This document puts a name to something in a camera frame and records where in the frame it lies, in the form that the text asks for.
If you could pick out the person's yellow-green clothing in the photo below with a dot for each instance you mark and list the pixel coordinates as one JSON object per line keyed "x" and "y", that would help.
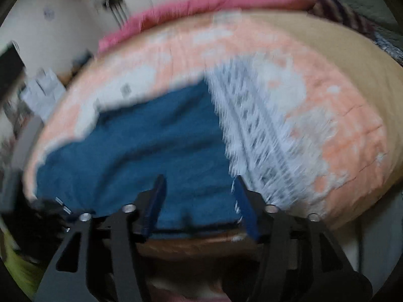
{"x": 19, "y": 267}

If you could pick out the peach bear print blanket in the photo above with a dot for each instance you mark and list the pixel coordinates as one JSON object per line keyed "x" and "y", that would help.
{"x": 346, "y": 125}

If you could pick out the white drawer unit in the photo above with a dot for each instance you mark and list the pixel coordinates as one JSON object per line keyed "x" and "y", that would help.
{"x": 41, "y": 85}

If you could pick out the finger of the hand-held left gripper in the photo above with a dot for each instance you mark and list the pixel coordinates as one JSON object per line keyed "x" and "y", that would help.
{"x": 53, "y": 209}

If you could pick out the orange and white bedsheet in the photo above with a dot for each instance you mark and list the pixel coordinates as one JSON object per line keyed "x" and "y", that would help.
{"x": 362, "y": 69}

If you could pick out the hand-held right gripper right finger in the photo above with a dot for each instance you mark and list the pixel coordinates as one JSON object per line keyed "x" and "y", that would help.
{"x": 247, "y": 207}

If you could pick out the blue denim pants with lace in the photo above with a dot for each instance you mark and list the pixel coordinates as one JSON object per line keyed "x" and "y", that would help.
{"x": 141, "y": 151}

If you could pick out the dark striped cloth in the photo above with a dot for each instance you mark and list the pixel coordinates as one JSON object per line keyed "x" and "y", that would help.
{"x": 343, "y": 12}

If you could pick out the wooden bed frame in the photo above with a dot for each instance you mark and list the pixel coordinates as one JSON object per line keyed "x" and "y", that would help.
{"x": 195, "y": 242}

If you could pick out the blue floral cloth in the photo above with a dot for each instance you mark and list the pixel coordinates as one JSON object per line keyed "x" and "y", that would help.
{"x": 387, "y": 47}

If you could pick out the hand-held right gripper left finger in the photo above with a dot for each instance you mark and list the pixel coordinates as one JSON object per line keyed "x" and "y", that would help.
{"x": 154, "y": 204}

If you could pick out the dark flat screen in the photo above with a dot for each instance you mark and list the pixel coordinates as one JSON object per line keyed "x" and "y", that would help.
{"x": 9, "y": 66}

